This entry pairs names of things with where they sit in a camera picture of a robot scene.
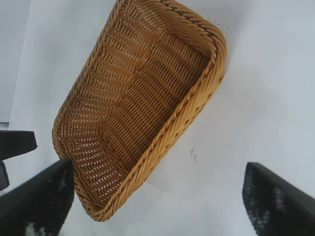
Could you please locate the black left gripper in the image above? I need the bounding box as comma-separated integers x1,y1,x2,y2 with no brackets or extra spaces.
0,130,38,192

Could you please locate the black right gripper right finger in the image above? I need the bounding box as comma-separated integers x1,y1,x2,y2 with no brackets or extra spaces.
243,161,315,236

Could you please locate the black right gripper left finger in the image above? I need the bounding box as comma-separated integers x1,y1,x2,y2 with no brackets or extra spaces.
0,158,75,236

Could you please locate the tan woven wicker basket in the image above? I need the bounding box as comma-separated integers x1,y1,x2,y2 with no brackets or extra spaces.
51,0,227,223

